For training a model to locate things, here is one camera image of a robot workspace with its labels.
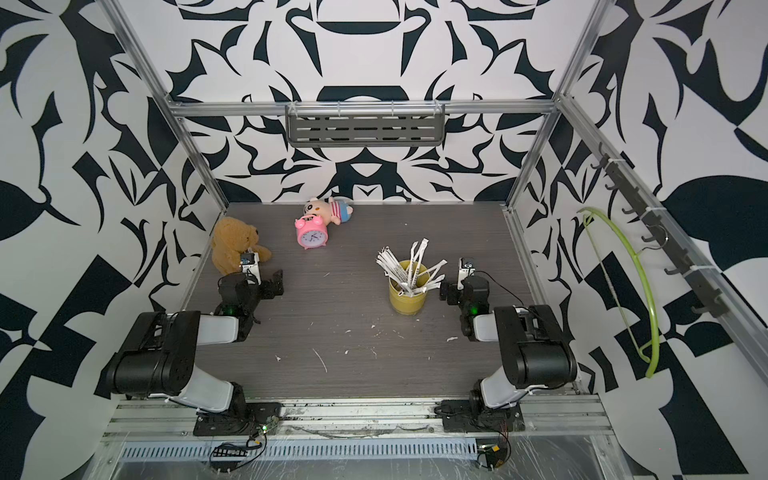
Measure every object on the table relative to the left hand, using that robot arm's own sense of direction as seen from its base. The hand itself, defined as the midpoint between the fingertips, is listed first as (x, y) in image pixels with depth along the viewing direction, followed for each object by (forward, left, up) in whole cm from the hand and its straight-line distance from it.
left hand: (263, 267), depth 94 cm
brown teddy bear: (+3, +6, +11) cm, 13 cm away
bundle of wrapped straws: (-8, -38, +12) cm, 41 cm away
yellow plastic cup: (-18, -43, +12) cm, 48 cm away
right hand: (-3, -62, -3) cm, 62 cm away
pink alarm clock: (+13, -14, +1) cm, 19 cm away
